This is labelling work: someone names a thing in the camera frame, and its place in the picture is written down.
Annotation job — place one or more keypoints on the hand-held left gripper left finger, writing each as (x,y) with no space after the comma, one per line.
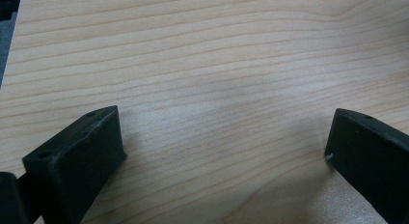
(75,166)

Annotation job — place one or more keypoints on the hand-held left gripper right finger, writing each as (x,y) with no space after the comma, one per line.
(369,156)

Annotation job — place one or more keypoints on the dark object beside table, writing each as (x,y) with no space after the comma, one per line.
(8,5)

